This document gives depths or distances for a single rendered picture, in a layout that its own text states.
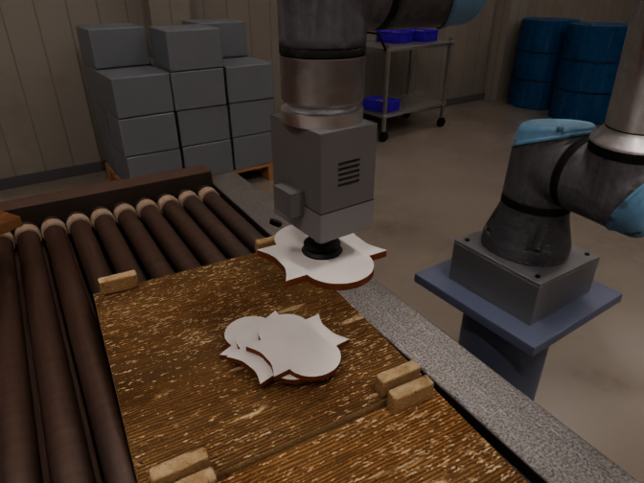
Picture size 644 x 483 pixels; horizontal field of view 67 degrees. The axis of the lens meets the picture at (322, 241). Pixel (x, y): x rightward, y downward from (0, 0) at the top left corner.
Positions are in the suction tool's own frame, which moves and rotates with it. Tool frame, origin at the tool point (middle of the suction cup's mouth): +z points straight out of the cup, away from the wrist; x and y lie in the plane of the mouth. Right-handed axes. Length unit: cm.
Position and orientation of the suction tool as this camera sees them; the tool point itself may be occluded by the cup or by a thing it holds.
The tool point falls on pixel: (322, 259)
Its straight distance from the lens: 52.3
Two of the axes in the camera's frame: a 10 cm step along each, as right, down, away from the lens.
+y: 5.8, 3.9, -7.2
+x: 8.2, -2.8, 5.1
